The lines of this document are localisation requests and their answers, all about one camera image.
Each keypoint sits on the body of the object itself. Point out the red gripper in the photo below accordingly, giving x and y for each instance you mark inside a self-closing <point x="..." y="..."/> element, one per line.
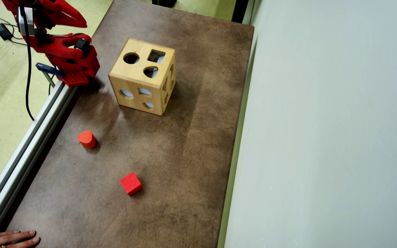
<point x="61" y="13"/>

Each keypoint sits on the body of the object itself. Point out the red robot arm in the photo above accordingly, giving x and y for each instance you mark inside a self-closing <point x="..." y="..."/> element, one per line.
<point x="81" y="65"/>

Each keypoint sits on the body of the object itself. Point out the wooden shape sorter box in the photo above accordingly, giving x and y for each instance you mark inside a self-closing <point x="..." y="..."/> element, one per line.
<point x="133" y="75"/>

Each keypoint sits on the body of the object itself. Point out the person's bare hand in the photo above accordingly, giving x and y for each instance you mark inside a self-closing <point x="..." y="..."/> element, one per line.
<point x="9" y="239"/>

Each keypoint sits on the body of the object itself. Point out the blue table clamp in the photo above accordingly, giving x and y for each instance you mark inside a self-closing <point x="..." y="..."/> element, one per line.
<point x="48" y="69"/>

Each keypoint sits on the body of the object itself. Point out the black power adapter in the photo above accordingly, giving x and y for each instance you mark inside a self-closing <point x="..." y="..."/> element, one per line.
<point x="2" y="31"/>

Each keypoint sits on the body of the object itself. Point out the black object at table end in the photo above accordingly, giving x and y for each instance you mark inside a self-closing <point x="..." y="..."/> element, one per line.
<point x="164" y="2"/>

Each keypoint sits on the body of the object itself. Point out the orange teardrop block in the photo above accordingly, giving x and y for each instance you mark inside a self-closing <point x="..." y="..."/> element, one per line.
<point x="86" y="138"/>

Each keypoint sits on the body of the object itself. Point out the red cube block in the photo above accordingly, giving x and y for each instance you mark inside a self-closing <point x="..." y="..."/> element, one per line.
<point x="131" y="183"/>

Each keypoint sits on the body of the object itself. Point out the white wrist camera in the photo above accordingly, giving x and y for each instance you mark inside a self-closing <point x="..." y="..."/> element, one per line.
<point x="25" y="20"/>

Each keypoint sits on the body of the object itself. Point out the aluminium profile rail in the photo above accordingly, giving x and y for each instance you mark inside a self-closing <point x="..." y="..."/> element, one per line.
<point x="22" y="155"/>

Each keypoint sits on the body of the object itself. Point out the dark vertical post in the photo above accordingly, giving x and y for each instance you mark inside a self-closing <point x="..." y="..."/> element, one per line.
<point x="240" y="10"/>

